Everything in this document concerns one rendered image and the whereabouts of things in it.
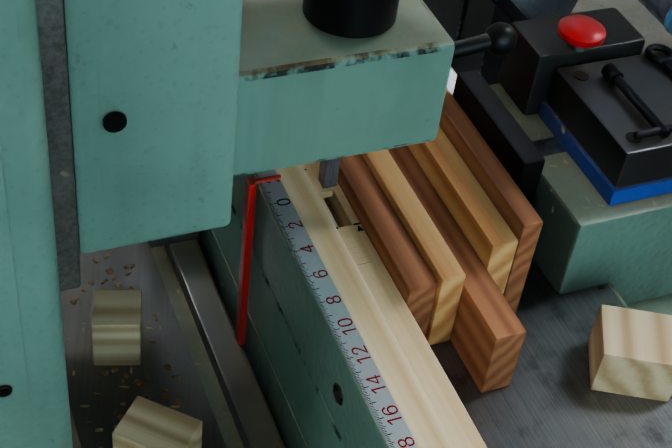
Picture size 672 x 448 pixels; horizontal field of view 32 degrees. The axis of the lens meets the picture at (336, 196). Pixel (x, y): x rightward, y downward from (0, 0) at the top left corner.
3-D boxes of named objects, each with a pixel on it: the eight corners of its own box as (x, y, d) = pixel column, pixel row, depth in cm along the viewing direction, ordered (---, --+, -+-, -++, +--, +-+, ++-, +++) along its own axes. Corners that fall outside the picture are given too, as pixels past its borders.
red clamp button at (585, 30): (612, 48, 74) (616, 34, 73) (570, 54, 73) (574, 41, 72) (588, 21, 76) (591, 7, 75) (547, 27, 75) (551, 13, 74)
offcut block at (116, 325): (93, 366, 78) (90, 325, 76) (96, 330, 81) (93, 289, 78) (141, 365, 79) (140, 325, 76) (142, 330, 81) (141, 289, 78)
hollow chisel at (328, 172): (336, 186, 72) (345, 122, 69) (323, 189, 72) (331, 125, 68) (331, 177, 73) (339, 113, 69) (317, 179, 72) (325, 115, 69)
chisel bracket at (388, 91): (434, 162, 69) (459, 42, 63) (203, 206, 64) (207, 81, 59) (384, 87, 74) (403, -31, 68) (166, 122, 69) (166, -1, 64)
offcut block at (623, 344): (587, 339, 71) (600, 303, 69) (662, 351, 71) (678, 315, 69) (589, 390, 68) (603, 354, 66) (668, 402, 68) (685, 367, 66)
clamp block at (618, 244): (723, 288, 80) (770, 189, 74) (550, 331, 75) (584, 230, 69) (610, 150, 90) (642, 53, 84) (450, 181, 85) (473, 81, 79)
